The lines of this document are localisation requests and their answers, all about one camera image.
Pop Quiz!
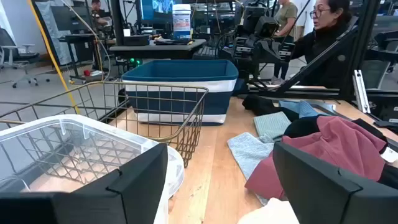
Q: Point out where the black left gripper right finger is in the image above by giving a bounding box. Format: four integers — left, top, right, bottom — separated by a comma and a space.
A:
272, 141, 398, 224

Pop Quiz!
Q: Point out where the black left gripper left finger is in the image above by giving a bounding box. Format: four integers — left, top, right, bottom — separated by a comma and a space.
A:
0, 142, 169, 224

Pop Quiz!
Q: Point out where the white cloth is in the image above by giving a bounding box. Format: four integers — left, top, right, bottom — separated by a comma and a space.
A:
236, 197, 300, 224

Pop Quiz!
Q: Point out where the maroon cloth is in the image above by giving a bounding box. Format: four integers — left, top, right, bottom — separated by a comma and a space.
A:
244, 115, 388, 200

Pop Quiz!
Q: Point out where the light grey towel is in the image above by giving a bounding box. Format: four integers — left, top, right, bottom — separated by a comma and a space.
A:
226, 132, 276, 207

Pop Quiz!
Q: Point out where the sage ribbed cloth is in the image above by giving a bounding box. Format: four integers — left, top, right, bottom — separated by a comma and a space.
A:
253, 111, 292, 144

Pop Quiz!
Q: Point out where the blue cloth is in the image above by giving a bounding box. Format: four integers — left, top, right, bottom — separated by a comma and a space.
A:
279, 100, 321, 119

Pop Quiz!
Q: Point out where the clear plastic bin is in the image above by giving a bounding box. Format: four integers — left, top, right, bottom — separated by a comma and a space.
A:
0, 114, 185, 224

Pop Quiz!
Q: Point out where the white paper tag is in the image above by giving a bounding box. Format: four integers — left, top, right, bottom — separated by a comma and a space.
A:
379, 146, 398, 164

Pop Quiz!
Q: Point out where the navy white fabric bin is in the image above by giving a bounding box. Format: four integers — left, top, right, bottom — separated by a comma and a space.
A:
121, 59, 239, 126

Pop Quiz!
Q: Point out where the person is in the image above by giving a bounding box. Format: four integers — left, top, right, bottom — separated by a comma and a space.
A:
290, 0, 358, 90
89, 0, 110, 32
271, 0, 299, 86

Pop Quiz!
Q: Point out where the grey desk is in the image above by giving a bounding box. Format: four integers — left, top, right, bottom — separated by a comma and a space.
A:
108, 39, 208, 60

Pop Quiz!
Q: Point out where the small black box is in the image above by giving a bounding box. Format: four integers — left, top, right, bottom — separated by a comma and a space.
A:
123, 34, 150, 47

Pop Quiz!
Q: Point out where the black keyboard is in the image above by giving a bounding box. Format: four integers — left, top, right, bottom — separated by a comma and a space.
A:
192, 45, 219, 60

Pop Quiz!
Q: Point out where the black standing desk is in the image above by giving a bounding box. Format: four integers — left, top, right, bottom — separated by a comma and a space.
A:
58, 33, 98, 83

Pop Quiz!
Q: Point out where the white wipes canister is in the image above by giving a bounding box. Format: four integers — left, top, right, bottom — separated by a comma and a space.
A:
172, 3, 192, 40

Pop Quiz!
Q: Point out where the grey office chair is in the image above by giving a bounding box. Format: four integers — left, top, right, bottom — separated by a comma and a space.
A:
0, 27, 51, 90

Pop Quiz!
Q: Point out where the computer monitor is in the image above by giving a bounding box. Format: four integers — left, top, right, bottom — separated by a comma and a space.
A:
139, 0, 175, 23

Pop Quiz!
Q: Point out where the gold wire basket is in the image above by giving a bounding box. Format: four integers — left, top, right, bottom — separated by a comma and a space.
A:
0, 80, 210, 168

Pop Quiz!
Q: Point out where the silver aluminium bracket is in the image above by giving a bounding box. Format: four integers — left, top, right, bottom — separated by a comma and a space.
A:
352, 69, 372, 114

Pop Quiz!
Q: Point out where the black metal table frame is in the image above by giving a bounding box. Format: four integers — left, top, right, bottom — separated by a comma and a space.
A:
247, 0, 398, 131

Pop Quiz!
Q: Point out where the yellow cable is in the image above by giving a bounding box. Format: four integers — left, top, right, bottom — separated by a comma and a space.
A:
26, 0, 81, 115

